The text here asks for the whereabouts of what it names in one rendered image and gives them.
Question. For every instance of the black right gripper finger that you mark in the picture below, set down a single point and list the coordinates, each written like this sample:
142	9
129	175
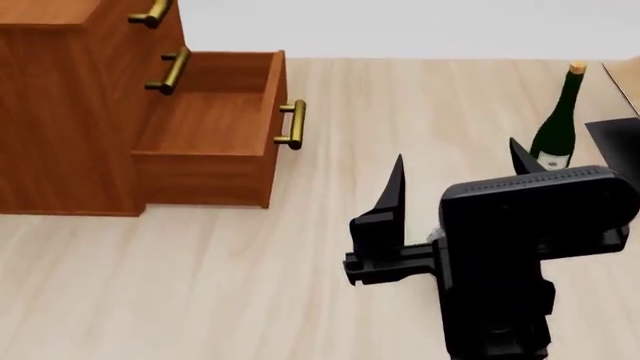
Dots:
522	159
387	210

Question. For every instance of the dark green wine bottle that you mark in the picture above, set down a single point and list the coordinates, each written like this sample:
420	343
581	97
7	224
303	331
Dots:
556	127

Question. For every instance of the black flat panel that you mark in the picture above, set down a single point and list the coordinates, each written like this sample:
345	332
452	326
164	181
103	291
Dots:
617	144

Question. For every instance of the brown wooden cabinet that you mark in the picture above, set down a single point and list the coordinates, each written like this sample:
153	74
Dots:
60	120

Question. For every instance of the open wooden cabinet drawer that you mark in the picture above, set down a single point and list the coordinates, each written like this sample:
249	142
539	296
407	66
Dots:
220	112

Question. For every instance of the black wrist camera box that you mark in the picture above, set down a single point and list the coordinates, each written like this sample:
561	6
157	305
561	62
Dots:
530	204

